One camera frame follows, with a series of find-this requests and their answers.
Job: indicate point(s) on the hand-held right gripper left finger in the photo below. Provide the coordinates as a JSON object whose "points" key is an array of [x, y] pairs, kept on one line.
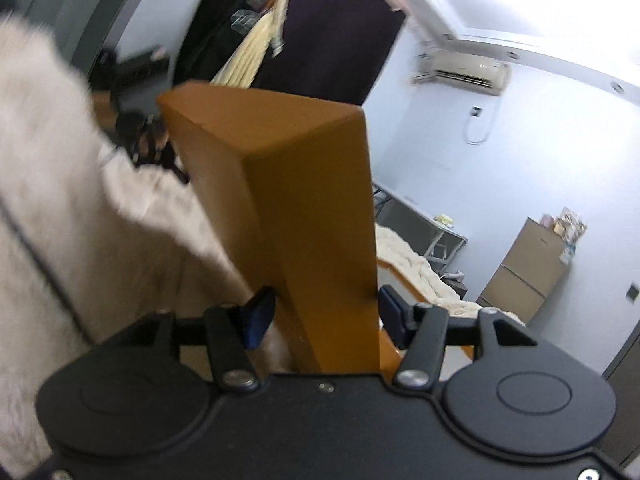
{"points": [[257, 317]]}

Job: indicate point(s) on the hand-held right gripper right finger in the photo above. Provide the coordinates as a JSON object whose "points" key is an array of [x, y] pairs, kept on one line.
{"points": [[392, 317]]}

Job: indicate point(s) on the orange cardboard box lid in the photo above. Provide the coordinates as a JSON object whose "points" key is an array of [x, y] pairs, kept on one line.
{"points": [[310, 200]]}

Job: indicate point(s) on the grey folding table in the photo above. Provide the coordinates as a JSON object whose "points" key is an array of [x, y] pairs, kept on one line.
{"points": [[430, 220]]}

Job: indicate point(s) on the small yellow item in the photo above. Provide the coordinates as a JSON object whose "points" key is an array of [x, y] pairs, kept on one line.
{"points": [[444, 219]]}

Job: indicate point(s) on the stacked cardboard boxes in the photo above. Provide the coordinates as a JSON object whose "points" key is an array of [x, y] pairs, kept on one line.
{"points": [[525, 270]]}

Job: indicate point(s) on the clutter on cabinet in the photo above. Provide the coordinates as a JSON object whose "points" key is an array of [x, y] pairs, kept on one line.
{"points": [[565, 230]]}

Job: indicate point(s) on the dark floor clutter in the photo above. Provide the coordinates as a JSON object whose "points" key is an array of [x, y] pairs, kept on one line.
{"points": [[140, 130]]}

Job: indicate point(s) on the cream fluffy blanket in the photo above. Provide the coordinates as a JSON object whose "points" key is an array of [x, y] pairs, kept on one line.
{"points": [[50, 170]]}

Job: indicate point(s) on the white air conditioner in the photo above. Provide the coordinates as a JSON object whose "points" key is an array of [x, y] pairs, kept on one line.
{"points": [[462, 70]]}

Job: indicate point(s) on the yellow hanging towel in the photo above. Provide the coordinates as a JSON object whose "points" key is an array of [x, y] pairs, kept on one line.
{"points": [[250, 50]]}

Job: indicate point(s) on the dark curtain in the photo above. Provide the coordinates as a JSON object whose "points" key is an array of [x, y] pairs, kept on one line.
{"points": [[330, 25]]}

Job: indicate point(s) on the black wall switch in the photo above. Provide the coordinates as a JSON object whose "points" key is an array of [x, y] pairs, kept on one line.
{"points": [[633, 292]]}

